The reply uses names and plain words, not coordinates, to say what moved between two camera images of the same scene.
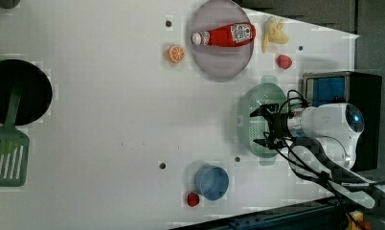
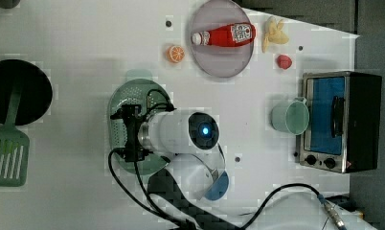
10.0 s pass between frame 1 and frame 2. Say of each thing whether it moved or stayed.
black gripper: moved
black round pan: stayed
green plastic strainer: moved
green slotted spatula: stayed
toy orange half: stayed
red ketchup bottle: stayed
